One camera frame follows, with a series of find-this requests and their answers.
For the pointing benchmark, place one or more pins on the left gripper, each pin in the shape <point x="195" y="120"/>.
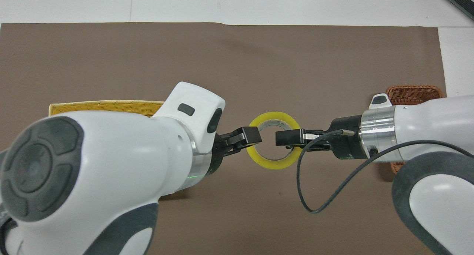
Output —
<point x="222" y="146"/>

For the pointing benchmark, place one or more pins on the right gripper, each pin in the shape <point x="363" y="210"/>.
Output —
<point x="348" y="146"/>

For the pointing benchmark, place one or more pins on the yellow tape roll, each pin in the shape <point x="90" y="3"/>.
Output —
<point x="272" y="164"/>

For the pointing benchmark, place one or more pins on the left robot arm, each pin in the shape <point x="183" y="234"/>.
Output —
<point x="111" y="166"/>

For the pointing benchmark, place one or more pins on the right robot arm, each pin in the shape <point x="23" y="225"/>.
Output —
<point x="437" y="118"/>

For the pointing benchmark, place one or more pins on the brown woven basket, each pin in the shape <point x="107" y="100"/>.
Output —
<point x="414" y="95"/>

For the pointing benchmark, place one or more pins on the yellow woven basket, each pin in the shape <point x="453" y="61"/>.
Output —
<point x="107" y="107"/>

